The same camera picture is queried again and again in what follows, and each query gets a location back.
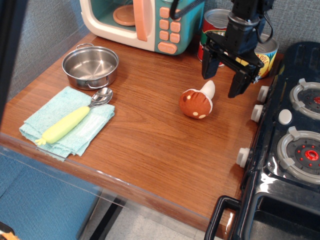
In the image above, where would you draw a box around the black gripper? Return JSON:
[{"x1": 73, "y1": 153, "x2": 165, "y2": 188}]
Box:
[{"x1": 201, "y1": 12, "x2": 265, "y2": 98}]

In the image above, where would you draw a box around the brown toy mushroom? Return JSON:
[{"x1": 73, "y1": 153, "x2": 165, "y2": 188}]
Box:
[{"x1": 178, "y1": 80, "x2": 216, "y2": 120}]

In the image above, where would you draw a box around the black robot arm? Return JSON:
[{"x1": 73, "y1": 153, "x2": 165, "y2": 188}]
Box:
[{"x1": 201, "y1": 0, "x2": 274, "y2": 98}]

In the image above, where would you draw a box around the stainless steel bowl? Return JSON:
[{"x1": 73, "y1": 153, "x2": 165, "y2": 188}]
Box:
[{"x1": 61, "y1": 43, "x2": 120, "y2": 90}]

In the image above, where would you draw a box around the pineapple slices can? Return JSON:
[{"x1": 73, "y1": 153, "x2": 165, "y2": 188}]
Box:
[{"x1": 254, "y1": 33, "x2": 279, "y2": 79}]

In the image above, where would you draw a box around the tomato sauce can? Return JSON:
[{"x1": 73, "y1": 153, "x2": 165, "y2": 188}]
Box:
[{"x1": 197, "y1": 8, "x2": 231, "y2": 62}]

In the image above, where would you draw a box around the teal toy microwave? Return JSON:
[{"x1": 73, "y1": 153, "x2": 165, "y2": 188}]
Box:
[{"x1": 80, "y1": 0, "x2": 204, "y2": 56}]

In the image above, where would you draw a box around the dark blue toy stove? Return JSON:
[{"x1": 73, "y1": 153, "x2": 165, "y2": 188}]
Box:
[{"x1": 205, "y1": 41, "x2": 320, "y2": 240}]

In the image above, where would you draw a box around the teal folded cloth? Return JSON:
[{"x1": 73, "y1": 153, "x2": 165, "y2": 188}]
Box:
[{"x1": 19, "y1": 87, "x2": 115, "y2": 162}]

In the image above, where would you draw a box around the orange object bottom left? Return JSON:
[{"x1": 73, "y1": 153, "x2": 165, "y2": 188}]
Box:
[{"x1": 0, "y1": 231, "x2": 20, "y2": 240}]

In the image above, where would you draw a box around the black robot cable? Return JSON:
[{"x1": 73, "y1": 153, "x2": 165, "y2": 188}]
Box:
[{"x1": 169, "y1": 0, "x2": 205, "y2": 21}]

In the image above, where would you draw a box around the spoon with yellow-green handle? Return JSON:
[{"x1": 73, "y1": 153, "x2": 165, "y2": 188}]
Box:
[{"x1": 35, "y1": 87, "x2": 113, "y2": 146}]

